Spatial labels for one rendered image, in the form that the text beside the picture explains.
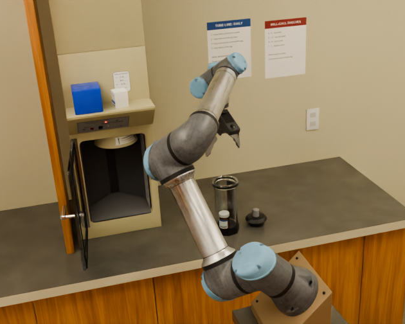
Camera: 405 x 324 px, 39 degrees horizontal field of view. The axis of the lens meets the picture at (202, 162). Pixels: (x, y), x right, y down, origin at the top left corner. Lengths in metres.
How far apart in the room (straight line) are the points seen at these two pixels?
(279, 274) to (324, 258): 0.80
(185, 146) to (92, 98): 0.53
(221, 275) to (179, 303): 0.63
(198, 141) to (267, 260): 0.39
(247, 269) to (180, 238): 0.75
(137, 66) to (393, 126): 1.58
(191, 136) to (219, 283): 0.45
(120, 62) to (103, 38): 0.11
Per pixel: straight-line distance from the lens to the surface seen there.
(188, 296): 2.31
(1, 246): 2.49
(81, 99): 2.06
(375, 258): 2.57
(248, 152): 2.88
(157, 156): 1.71
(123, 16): 2.13
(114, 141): 2.26
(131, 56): 2.15
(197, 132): 1.65
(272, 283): 1.65
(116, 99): 2.10
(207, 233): 1.71
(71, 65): 2.14
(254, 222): 2.36
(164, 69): 2.64
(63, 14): 2.11
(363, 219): 2.48
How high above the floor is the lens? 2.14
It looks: 23 degrees down
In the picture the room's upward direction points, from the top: 3 degrees counter-clockwise
